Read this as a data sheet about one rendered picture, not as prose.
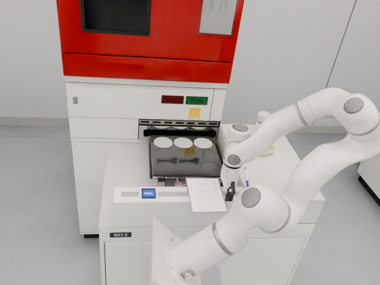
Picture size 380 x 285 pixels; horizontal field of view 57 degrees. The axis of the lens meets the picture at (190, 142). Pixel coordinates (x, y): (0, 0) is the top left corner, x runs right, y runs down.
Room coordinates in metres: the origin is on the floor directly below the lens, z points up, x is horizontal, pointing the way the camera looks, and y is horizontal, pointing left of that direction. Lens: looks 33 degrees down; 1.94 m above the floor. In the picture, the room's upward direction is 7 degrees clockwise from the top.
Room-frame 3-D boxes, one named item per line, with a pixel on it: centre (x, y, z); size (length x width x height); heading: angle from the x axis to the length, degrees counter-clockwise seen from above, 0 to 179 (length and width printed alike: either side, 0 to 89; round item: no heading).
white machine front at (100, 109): (1.65, 0.25, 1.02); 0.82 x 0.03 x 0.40; 101
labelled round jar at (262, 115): (1.72, -0.38, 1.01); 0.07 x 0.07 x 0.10
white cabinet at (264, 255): (1.38, -0.08, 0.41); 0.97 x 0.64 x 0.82; 101
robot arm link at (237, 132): (1.13, -0.18, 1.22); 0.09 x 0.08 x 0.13; 172
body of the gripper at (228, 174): (1.14, -0.18, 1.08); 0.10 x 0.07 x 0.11; 11
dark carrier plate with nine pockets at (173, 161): (1.47, 0.01, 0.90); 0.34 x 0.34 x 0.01; 11
